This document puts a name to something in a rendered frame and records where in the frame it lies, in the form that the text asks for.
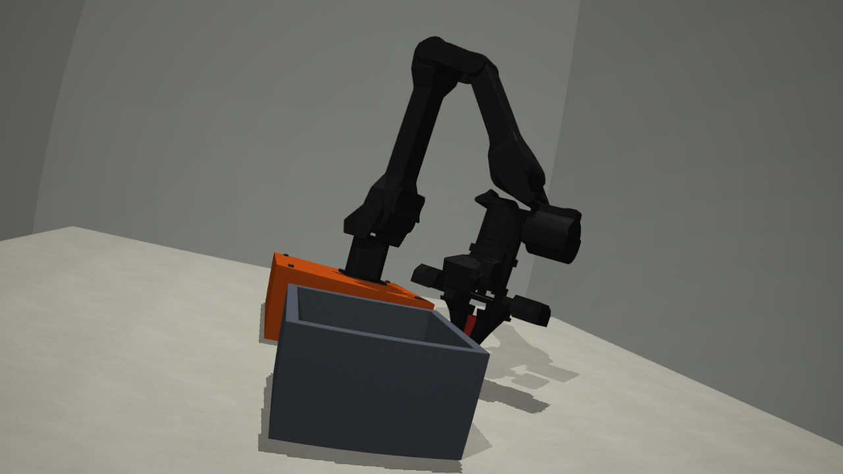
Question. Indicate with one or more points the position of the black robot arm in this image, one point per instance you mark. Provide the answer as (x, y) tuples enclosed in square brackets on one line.
[(393, 204)]

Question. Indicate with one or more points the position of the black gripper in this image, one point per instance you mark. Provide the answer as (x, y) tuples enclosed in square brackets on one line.
[(497, 309)]

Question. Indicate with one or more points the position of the dark red peg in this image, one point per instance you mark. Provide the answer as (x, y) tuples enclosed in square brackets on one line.
[(469, 324)]

